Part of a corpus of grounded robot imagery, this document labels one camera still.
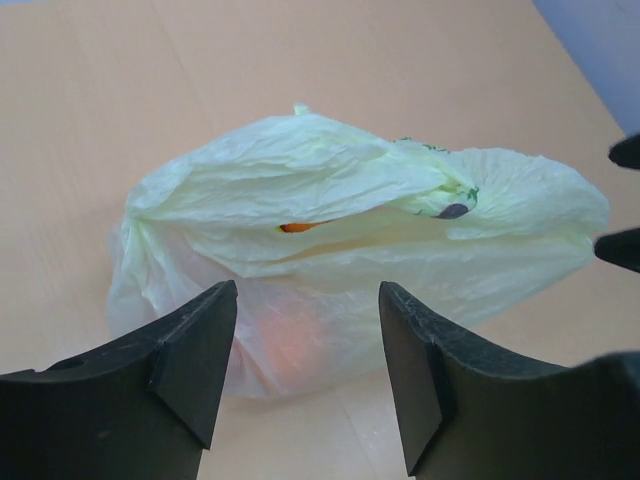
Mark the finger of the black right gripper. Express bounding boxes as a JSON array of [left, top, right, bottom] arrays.
[[608, 133, 640, 170], [594, 230, 640, 273]]

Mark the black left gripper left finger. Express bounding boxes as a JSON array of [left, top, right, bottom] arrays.
[[1, 281, 237, 480]]

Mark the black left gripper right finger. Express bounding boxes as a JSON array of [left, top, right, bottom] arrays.
[[379, 282, 639, 479]]

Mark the light green plastic bag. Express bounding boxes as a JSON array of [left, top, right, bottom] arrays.
[[106, 105, 610, 399]]

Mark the orange fruit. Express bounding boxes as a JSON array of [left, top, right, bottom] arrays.
[[278, 220, 331, 234]]

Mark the pink peach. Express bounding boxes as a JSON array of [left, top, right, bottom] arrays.
[[236, 297, 331, 398]]

